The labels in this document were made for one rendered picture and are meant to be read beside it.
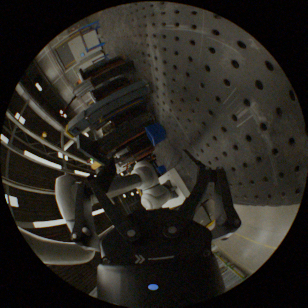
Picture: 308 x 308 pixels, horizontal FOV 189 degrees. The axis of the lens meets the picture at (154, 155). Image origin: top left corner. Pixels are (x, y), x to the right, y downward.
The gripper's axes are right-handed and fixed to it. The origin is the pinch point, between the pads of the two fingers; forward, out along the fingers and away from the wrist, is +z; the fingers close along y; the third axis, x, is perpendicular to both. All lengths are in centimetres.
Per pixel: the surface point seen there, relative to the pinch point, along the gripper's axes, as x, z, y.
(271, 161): 2.1, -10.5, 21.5
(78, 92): 28, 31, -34
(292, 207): -49, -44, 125
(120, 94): 19.7, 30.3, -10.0
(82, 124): 9.6, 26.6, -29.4
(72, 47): 617, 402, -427
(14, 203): -134, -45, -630
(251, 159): 0.2, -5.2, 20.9
